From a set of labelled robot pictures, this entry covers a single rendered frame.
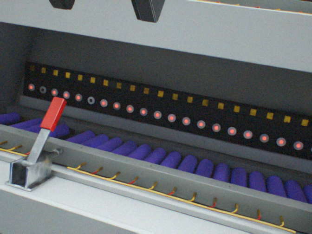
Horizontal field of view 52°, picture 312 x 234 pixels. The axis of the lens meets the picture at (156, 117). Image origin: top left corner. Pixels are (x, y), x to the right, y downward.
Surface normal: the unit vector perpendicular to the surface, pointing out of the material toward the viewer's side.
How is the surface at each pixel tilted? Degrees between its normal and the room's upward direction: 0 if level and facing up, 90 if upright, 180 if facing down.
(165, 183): 110
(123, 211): 20
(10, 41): 90
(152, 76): 90
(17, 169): 90
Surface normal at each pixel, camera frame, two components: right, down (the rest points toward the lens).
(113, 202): 0.16, -0.96
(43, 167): 0.95, 0.21
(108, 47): -0.21, -0.18
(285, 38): -0.28, 0.16
